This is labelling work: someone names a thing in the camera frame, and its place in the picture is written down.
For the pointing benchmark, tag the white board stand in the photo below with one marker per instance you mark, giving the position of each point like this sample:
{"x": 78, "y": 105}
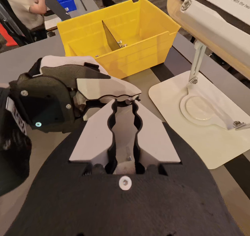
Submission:
{"x": 175, "y": 103}

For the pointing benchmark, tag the yellow bin with divider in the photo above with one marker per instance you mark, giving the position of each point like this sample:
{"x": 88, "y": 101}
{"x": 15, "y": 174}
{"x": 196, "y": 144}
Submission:
{"x": 136, "y": 54}

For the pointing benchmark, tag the small blue bin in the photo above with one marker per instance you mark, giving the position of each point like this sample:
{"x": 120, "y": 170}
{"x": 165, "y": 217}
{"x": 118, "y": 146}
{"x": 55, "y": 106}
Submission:
{"x": 67, "y": 3}

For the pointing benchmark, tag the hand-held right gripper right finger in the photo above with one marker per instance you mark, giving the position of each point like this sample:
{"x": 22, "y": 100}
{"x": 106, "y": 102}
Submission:
{"x": 156, "y": 142}

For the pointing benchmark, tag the dark bin divider panel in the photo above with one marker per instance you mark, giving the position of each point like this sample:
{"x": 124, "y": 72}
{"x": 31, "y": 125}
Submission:
{"x": 110, "y": 39}

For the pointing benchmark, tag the grey work table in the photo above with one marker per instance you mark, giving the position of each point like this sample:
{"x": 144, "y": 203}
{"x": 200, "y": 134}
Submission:
{"x": 89, "y": 6}

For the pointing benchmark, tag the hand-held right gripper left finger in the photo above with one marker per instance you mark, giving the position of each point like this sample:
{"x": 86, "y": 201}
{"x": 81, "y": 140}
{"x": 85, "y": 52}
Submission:
{"x": 93, "y": 140}

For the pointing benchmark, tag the orange traffic cone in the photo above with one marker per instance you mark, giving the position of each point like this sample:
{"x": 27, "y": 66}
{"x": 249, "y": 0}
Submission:
{"x": 7, "y": 37}

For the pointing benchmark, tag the black backpack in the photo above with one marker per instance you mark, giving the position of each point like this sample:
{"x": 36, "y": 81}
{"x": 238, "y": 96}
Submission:
{"x": 13, "y": 25}

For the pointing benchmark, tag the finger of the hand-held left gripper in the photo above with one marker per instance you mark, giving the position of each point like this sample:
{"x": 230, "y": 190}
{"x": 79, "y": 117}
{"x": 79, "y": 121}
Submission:
{"x": 101, "y": 86}
{"x": 95, "y": 111}

